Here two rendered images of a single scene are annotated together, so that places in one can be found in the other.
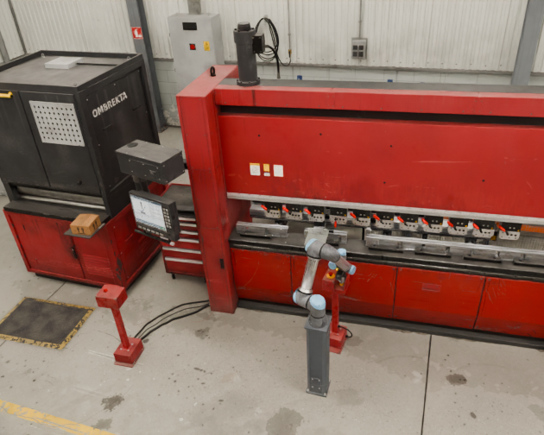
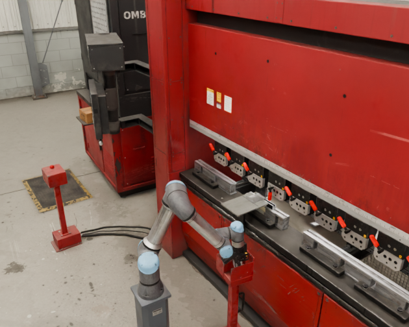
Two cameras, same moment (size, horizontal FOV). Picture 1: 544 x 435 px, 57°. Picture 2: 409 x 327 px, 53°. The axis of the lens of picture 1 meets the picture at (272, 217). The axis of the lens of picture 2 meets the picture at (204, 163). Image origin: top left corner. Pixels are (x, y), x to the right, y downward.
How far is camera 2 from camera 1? 2.58 m
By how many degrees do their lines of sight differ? 34
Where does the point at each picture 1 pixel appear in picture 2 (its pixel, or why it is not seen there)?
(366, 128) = (317, 60)
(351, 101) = (300, 12)
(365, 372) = not seen: outside the picture
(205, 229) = (158, 150)
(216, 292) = not seen: hidden behind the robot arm
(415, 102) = (384, 20)
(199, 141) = (156, 45)
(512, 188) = not seen: outside the picture
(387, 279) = (309, 304)
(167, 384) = (58, 281)
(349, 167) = (293, 119)
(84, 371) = (30, 235)
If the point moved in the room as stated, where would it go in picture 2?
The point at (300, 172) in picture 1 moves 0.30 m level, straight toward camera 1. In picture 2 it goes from (245, 111) to (215, 122)
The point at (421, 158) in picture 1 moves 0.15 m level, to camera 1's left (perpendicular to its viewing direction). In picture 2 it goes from (384, 128) to (352, 121)
